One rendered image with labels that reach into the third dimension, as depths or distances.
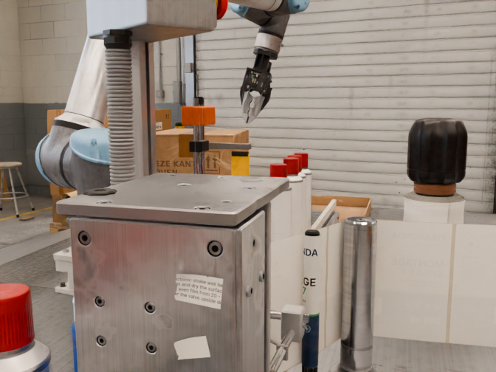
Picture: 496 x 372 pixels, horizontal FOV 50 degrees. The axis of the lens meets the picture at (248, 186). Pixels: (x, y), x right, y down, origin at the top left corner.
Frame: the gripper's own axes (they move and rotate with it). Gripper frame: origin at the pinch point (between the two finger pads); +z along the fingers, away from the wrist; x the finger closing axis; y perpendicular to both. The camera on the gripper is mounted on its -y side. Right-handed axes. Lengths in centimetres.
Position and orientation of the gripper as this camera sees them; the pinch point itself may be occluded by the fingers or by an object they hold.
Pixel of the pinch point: (248, 119)
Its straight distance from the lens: 158.4
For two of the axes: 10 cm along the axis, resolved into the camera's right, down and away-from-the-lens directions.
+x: 9.6, 2.8, -0.7
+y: -0.9, 0.6, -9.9
